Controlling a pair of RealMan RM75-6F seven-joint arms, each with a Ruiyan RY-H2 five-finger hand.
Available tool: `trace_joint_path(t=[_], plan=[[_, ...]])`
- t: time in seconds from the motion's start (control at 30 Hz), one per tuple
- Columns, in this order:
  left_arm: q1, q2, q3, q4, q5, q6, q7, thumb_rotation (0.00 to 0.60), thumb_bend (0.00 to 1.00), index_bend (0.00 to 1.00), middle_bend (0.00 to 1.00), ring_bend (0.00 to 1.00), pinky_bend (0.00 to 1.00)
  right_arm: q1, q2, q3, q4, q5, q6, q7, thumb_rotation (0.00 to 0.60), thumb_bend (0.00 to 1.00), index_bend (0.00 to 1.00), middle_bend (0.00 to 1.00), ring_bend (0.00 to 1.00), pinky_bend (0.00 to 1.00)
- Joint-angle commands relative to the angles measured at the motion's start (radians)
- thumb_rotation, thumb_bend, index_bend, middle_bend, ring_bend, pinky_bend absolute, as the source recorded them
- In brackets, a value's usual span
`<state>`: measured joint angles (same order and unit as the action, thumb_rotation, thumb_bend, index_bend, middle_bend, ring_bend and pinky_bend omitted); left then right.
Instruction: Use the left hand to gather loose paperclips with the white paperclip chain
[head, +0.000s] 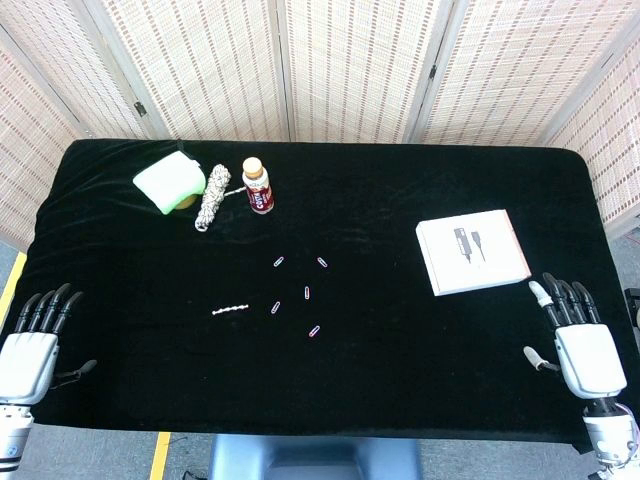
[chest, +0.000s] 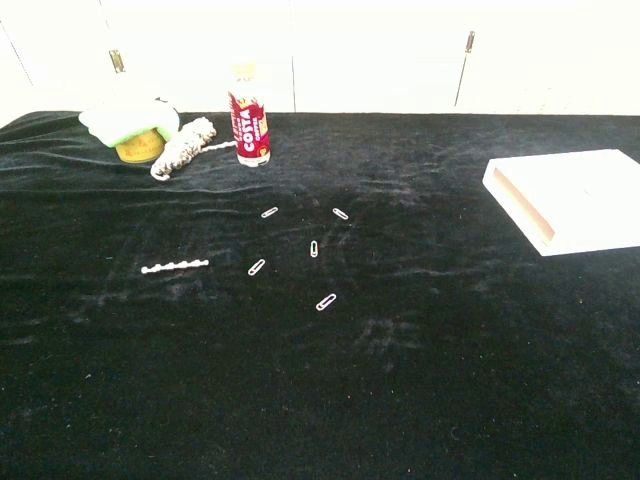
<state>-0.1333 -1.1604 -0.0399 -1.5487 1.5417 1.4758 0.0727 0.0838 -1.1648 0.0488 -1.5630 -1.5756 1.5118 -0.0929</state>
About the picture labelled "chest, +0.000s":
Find woven folding screen panel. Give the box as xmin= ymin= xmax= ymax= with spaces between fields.
xmin=292 ymin=0 xmax=475 ymax=115
xmin=454 ymin=0 xmax=640 ymax=117
xmin=0 ymin=0 xmax=121 ymax=115
xmin=99 ymin=0 xmax=296 ymax=115
xmin=0 ymin=24 xmax=34 ymax=126

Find red Costa coffee bottle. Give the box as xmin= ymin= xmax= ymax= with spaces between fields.
xmin=227 ymin=63 xmax=272 ymax=167

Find yellow round tin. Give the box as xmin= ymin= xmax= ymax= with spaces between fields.
xmin=114 ymin=128 xmax=166 ymax=165

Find light green folded cloth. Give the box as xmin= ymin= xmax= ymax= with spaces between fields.
xmin=78 ymin=97 xmax=180 ymax=149

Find flat white cardboard box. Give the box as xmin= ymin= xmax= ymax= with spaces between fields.
xmin=481 ymin=148 xmax=640 ymax=258

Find white speckled rope bundle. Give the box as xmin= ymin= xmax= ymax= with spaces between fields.
xmin=149 ymin=116 xmax=236 ymax=182

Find black velvet tablecloth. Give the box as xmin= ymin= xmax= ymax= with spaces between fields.
xmin=0 ymin=110 xmax=640 ymax=480

